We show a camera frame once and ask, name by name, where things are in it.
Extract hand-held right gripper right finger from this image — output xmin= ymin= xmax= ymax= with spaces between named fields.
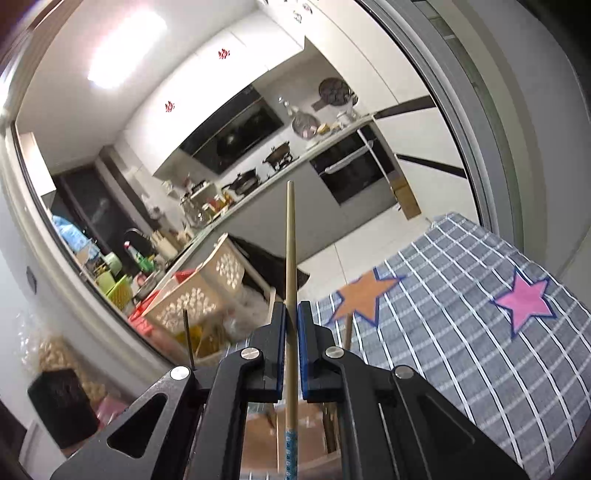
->
xmin=297 ymin=301 xmax=532 ymax=480

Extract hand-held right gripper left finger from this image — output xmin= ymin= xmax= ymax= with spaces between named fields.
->
xmin=50 ymin=301 xmax=288 ymax=480

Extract beige plastic utensil holder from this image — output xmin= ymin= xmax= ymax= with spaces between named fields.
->
xmin=242 ymin=401 xmax=342 ymax=476

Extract pink plastic stool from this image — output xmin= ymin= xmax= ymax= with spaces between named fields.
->
xmin=92 ymin=394 xmax=139 ymax=444

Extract clear bag of peanuts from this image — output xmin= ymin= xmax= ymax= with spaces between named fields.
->
xmin=18 ymin=314 xmax=107 ymax=407

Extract dark hanging bag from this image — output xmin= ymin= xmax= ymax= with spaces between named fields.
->
xmin=228 ymin=235 xmax=310 ymax=289

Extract beige flower pattern basket cart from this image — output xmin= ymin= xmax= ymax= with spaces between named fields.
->
xmin=141 ymin=233 xmax=278 ymax=342

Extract red box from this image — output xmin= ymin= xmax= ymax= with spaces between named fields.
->
xmin=127 ymin=300 xmax=158 ymax=337

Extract green plastic basket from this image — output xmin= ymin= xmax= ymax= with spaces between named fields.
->
xmin=95 ymin=270 xmax=132 ymax=310

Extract grey kitchen counter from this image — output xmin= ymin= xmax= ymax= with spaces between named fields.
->
xmin=157 ymin=115 xmax=402 ymax=278

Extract grey plaid star tablecloth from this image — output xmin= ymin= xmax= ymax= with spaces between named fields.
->
xmin=231 ymin=212 xmax=591 ymax=480

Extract green bottle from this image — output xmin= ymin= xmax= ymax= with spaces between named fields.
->
xmin=134 ymin=244 xmax=158 ymax=274

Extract blue plastic bag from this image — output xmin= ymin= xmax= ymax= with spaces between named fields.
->
xmin=52 ymin=215 xmax=93 ymax=252

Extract black wok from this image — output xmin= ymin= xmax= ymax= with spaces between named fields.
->
xmin=222 ymin=170 xmax=259 ymax=195

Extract cardboard box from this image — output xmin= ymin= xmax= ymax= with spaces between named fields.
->
xmin=390 ymin=178 xmax=423 ymax=220

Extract black built-in oven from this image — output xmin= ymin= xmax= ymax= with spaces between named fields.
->
xmin=308 ymin=124 xmax=398 ymax=206

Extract kitchen faucet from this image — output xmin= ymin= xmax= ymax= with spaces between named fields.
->
xmin=122 ymin=228 xmax=153 ymax=259

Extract lidded wok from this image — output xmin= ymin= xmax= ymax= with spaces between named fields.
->
xmin=263 ymin=143 xmax=294 ymax=169

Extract grey round steamer rack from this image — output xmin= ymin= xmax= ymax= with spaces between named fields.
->
xmin=292 ymin=111 xmax=320 ymax=138

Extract black range hood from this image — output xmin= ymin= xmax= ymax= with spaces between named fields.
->
xmin=179 ymin=84 xmax=284 ymax=175

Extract black round mold pan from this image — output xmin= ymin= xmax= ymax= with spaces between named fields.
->
xmin=316 ymin=78 xmax=358 ymax=109

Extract white upper cabinets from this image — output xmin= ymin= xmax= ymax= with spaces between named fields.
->
xmin=113 ymin=9 xmax=305 ymax=181

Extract white tall cabinet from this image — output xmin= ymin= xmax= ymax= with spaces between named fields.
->
xmin=259 ymin=0 xmax=467 ymax=181

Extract ceiling light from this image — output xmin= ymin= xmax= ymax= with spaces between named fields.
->
xmin=85 ymin=7 xmax=169 ymax=88

